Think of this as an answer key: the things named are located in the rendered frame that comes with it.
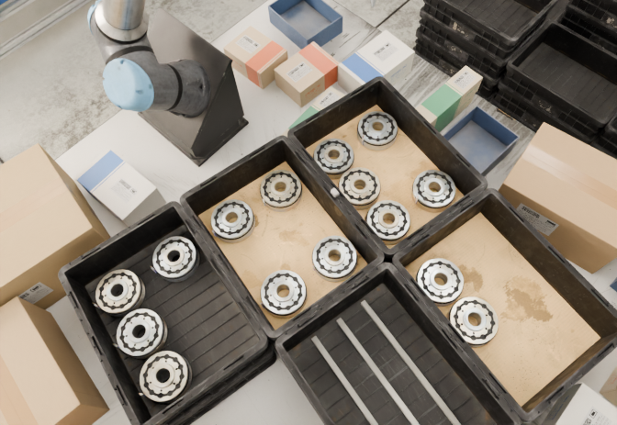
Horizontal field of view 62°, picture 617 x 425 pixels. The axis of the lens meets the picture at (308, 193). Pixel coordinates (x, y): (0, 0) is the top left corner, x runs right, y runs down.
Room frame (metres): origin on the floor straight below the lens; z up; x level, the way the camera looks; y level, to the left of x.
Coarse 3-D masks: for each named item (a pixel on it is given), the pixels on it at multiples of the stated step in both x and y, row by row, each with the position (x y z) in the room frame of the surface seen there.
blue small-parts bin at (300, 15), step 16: (288, 0) 1.35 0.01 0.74; (304, 0) 1.38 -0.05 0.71; (320, 0) 1.31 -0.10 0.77; (272, 16) 1.29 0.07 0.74; (288, 16) 1.32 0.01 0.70; (304, 16) 1.31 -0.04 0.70; (320, 16) 1.30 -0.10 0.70; (336, 16) 1.25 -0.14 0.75; (288, 32) 1.22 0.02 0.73; (304, 32) 1.24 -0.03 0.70; (320, 32) 1.17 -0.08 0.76; (336, 32) 1.21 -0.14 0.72
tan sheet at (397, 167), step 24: (312, 144) 0.72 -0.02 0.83; (360, 144) 0.71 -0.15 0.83; (408, 144) 0.70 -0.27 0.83; (384, 168) 0.63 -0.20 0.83; (408, 168) 0.63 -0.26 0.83; (432, 168) 0.62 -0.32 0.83; (384, 192) 0.57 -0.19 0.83; (408, 192) 0.56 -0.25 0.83; (456, 192) 0.55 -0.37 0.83; (432, 216) 0.49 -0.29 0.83
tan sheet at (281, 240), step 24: (288, 168) 0.66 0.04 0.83; (240, 192) 0.60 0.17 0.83; (264, 216) 0.53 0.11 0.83; (288, 216) 0.52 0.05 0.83; (312, 216) 0.52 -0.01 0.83; (216, 240) 0.48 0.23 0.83; (264, 240) 0.47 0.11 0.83; (288, 240) 0.46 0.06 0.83; (312, 240) 0.45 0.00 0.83; (240, 264) 0.41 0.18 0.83; (264, 264) 0.41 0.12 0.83; (288, 264) 0.40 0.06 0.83; (312, 264) 0.39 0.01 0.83; (360, 264) 0.38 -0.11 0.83; (312, 288) 0.34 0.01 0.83; (264, 312) 0.29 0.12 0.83
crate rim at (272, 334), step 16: (272, 144) 0.67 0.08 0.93; (288, 144) 0.67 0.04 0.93; (240, 160) 0.64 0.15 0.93; (304, 160) 0.62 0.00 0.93; (192, 192) 0.56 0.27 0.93; (352, 224) 0.44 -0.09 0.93; (208, 240) 0.44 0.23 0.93; (368, 240) 0.40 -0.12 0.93; (384, 256) 0.36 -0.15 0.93; (368, 272) 0.33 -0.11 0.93; (240, 288) 0.32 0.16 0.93; (336, 288) 0.30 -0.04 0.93; (320, 304) 0.27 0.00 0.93; (288, 320) 0.25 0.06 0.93; (272, 336) 0.22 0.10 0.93
